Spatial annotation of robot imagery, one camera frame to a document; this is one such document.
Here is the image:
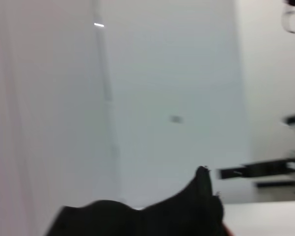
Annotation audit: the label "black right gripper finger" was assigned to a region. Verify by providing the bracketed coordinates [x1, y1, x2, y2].
[215, 166, 247, 179]

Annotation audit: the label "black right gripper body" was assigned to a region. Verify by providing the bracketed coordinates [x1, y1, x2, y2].
[245, 158, 295, 189]

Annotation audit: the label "black bag with orange straps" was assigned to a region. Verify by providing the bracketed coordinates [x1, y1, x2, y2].
[45, 166, 234, 236]

